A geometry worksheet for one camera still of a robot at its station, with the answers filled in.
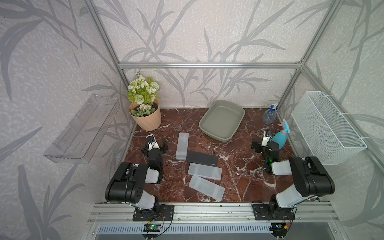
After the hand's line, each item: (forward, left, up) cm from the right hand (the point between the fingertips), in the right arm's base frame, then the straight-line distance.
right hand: (261, 138), depth 95 cm
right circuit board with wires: (-47, +1, -8) cm, 47 cm away
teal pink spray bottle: (-2, -11, +3) cm, 11 cm away
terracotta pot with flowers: (+17, +73, +22) cm, 78 cm away
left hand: (-3, +67, +5) cm, 67 cm away
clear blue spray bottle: (+19, -11, +1) cm, 22 cm away
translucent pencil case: (-19, +36, -6) cm, 41 cm away
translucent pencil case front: (-28, +35, -7) cm, 46 cm away
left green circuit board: (-46, +63, -7) cm, 78 cm away
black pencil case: (-10, +39, -7) cm, 41 cm away
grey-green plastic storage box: (+19, +23, -4) cm, 30 cm away
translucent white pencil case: (-7, +51, -6) cm, 52 cm away
